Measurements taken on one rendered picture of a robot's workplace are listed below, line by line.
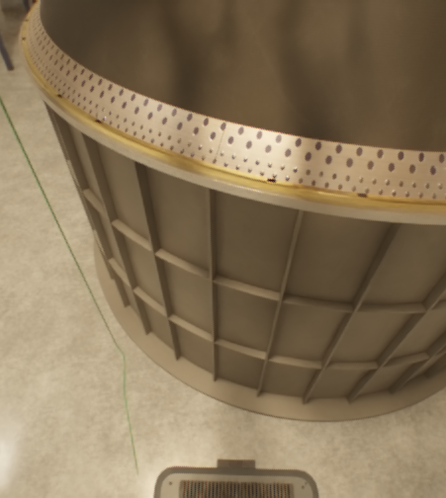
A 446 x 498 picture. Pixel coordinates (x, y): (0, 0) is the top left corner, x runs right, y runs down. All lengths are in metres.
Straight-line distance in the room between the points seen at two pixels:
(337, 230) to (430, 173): 0.20
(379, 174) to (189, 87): 0.40
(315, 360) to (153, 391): 0.74
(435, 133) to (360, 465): 1.31
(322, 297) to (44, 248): 1.71
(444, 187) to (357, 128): 0.19
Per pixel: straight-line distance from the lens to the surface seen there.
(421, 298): 1.11
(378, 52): 0.74
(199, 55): 0.79
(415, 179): 0.76
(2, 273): 2.33
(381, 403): 1.81
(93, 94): 0.96
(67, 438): 1.78
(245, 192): 0.72
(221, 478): 1.38
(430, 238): 0.90
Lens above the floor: 1.63
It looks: 50 degrees down
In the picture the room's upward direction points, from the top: 1 degrees clockwise
